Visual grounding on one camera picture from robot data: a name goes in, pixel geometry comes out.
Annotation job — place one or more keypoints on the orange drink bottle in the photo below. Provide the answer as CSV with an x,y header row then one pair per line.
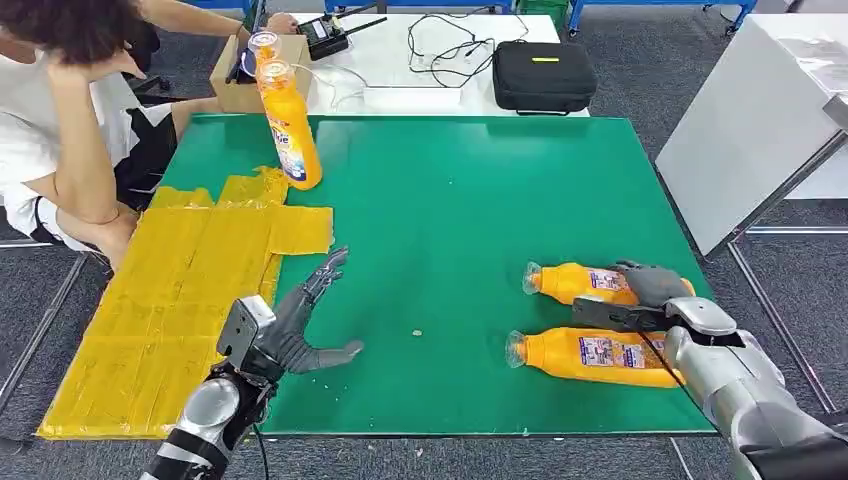
x,y
265,45
556,354
563,283
291,132

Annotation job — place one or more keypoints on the dark right wrist camera box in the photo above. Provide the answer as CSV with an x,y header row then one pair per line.
x,y
609,314

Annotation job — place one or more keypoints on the blue upright device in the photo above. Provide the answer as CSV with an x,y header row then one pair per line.
x,y
240,69

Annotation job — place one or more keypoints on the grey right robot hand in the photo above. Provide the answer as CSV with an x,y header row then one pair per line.
x,y
652,285

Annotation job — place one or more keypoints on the person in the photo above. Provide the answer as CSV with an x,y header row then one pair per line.
x,y
33,132

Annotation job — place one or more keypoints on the white table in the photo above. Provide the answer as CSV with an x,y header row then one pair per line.
x,y
391,56

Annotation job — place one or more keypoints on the pale grey table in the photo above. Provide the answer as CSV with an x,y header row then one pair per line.
x,y
748,126

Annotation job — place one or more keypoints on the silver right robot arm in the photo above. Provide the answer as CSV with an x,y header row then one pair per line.
x,y
742,384

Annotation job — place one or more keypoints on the black carrying case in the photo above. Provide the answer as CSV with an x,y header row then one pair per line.
x,y
543,76

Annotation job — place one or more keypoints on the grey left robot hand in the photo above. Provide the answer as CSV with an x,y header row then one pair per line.
x,y
288,344

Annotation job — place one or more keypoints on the blue metal rack frame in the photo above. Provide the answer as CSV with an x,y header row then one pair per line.
x,y
575,16

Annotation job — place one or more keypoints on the grey metal table frame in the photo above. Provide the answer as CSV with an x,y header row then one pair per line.
x,y
40,324
782,318

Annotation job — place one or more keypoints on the black radio controller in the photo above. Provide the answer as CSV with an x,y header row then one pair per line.
x,y
321,36

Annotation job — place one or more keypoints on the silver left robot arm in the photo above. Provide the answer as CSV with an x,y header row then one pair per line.
x,y
205,411

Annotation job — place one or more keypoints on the yellow sheet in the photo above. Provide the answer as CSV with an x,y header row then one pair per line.
x,y
146,331

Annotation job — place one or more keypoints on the cardboard box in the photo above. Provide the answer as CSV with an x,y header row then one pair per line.
x,y
228,93

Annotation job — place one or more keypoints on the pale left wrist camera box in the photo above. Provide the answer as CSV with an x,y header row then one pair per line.
x,y
242,328

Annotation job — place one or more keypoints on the person's left hand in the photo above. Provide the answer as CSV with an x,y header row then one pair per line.
x,y
281,23

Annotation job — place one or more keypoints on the black office chair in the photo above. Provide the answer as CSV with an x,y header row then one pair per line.
x,y
149,83

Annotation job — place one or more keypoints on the green table mat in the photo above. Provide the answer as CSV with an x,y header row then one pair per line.
x,y
464,199

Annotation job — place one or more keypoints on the person's right hand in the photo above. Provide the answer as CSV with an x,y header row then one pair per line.
x,y
86,69

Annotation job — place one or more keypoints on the green crate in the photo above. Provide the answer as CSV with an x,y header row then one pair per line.
x,y
543,8

